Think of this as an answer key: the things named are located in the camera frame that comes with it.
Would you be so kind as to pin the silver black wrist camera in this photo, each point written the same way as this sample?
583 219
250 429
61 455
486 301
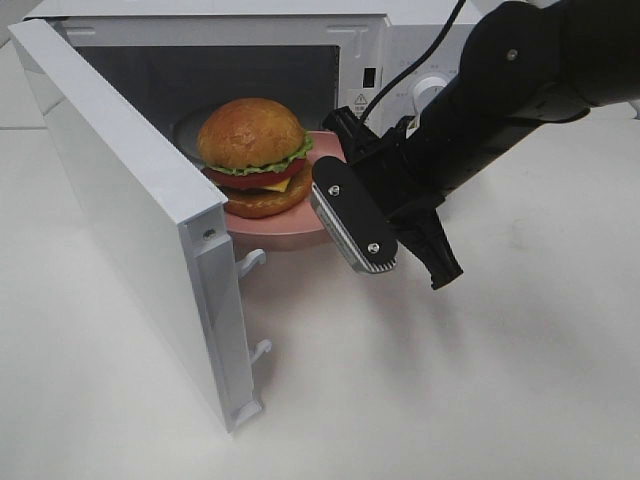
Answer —
352 219

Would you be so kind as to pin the pink round plate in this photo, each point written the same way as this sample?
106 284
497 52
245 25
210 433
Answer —
295 229

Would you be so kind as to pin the white warning label sticker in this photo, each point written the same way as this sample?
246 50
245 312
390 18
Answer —
358 100

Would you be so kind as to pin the upper white microwave knob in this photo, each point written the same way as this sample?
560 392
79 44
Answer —
425 90

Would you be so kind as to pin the white microwave oven body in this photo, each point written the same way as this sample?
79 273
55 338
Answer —
168 58

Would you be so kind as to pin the burger with lettuce and cheese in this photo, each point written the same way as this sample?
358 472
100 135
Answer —
256 151

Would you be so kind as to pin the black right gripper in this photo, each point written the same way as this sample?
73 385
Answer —
381 167

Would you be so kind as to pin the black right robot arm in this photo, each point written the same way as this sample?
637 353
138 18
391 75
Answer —
521 67

